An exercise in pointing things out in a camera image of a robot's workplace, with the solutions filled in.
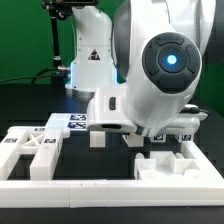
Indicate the white chair backrest part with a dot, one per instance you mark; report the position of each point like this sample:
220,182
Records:
44,144

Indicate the white U-shaped obstacle fence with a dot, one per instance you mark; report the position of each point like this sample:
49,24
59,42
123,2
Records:
204,189

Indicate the white chair seat part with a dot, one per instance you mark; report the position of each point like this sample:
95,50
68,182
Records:
163,164

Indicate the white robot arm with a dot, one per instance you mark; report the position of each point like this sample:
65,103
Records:
142,65

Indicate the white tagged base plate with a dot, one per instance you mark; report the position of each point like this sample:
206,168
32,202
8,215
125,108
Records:
71,121

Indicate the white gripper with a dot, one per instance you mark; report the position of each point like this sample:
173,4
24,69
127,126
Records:
143,112

